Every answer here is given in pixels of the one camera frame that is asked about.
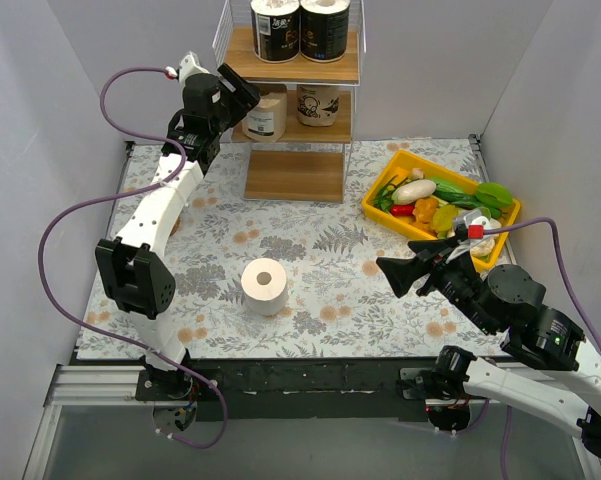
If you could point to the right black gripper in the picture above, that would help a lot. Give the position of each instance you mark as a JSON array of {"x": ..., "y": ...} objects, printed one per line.
[{"x": 431, "y": 270}]

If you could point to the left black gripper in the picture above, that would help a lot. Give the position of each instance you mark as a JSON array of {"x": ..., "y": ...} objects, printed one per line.
[{"x": 235, "y": 93}]

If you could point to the brown roll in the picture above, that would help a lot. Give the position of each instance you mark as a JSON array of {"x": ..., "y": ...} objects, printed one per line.
[
  {"x": 317, "y": 105},
  {"x": 267, "y": 121}
]

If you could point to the black roll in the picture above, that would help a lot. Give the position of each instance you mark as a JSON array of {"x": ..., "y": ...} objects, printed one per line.
[
  {"x": 324, "y": 29},
  {"x": 275, "y": 28}
]

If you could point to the white unwrapped paper roll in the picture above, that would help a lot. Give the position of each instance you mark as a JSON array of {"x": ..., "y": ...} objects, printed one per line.
[{"x": 264, "y": 283}]

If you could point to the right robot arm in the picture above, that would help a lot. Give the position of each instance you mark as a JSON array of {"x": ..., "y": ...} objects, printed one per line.
[{"x": 507, "y": 301}]

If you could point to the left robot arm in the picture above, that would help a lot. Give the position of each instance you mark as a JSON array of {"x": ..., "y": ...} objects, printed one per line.
[{"x": 131, "y": 265}]

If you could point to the yellow star fruit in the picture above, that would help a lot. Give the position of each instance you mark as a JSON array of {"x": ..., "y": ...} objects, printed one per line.
[{"x": 442, "y": 220}]

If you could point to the red chili pepper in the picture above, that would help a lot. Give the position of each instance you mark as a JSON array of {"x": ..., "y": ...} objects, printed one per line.
[{"x": 402, "y": 210}]

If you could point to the orange bell pepper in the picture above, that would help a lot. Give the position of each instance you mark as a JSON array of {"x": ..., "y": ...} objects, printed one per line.
[{"x": 424, "y": 209}]

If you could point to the white cauliflower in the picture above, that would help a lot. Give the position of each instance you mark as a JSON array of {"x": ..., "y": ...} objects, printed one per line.
[{"x": 484, "y": 248}]

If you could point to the white daikon radish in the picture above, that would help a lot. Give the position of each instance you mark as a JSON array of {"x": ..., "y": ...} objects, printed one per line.
[{"x": 413, "y": 191}]

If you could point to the green leafy vegetable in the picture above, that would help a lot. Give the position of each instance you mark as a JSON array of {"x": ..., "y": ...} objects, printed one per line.
[{"x": 383, "y": 199}]

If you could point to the green cucumber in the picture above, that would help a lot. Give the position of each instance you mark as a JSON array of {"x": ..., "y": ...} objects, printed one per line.
[{"x": 452, "y": 193}]

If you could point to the green star fruit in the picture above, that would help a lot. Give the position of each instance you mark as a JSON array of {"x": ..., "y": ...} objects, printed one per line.
[{"x": 494, "y": 195}]

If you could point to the slice of bread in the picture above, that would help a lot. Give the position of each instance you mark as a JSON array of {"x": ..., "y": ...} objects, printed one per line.
[{"x": 175, "y": 226}]

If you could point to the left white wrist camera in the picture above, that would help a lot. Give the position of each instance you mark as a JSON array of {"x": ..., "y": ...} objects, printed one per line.
[{"x": 188, "y": 66}]

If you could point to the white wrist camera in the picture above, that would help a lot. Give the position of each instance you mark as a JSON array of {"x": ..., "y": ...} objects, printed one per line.
[
  {"x": 188, "y": 66},
  {"x": 466, "y": 219}
]

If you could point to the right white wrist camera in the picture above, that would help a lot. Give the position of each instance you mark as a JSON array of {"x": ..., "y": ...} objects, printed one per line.
[{"x": 466, "y": 219}]

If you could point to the wooden wire-frame three-tier shelf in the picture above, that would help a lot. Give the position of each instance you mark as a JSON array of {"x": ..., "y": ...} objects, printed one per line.
[{"x": 307, "y": 163}]

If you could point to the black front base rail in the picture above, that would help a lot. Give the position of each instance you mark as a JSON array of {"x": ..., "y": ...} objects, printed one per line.
[{"x": 292, "y": 388}]

